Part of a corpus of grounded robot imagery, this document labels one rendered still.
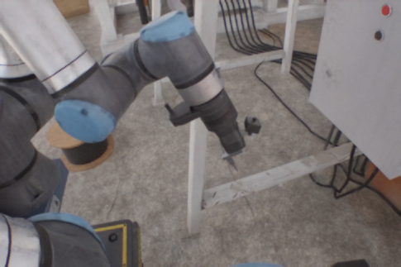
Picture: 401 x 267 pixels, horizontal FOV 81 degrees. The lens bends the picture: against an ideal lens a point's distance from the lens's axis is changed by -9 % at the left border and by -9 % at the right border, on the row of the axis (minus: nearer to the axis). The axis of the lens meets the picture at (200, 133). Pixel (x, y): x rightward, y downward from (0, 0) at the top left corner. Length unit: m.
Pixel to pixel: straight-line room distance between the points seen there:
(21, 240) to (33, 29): 0.28
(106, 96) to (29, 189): 0.37
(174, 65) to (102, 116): 0.15
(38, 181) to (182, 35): 0.48
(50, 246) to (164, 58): 0.34
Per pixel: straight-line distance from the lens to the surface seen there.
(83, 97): 0.41
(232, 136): 0.54
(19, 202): 0.71
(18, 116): 0.66
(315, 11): 4.14
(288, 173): 1.28
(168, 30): 0.44
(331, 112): 0.92
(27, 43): 0.41
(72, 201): 1.71
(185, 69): 0.46
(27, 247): 0.21
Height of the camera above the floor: 1.20
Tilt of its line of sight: 41 degrees down
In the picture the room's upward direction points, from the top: 7 degrees counter-clockwise
